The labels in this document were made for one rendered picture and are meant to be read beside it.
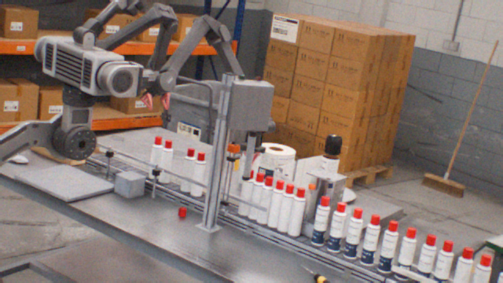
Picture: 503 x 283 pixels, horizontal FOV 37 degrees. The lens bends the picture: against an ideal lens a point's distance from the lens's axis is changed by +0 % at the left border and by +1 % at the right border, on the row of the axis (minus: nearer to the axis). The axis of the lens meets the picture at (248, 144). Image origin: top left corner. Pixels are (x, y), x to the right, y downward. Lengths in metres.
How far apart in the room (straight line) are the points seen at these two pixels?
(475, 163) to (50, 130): 5.23
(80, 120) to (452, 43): 5.13
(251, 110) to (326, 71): 3.74
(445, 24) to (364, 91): 1.49
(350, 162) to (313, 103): 0.63
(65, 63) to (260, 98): 0.78
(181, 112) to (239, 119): 2.82
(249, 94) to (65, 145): 0.76
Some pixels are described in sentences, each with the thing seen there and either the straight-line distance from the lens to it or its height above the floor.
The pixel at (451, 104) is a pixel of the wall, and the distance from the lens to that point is 7.70.
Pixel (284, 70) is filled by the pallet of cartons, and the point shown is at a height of 0.90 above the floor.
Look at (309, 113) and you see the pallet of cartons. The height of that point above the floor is 0.57.
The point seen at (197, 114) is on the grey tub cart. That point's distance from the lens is 5.70.
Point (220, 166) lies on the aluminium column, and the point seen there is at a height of 1.11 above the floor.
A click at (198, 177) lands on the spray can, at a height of 0.98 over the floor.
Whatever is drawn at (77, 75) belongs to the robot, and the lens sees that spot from 2.95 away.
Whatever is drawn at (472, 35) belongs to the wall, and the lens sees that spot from 7.59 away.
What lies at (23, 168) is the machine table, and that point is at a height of 0.83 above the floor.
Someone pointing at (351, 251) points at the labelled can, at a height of 0.91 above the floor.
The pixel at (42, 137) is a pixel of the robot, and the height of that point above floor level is 1.14.
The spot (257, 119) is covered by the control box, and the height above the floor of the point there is 1.34.
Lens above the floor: 2.03
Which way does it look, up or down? 15 degrees down
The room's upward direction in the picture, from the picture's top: 9 degrees clockwise
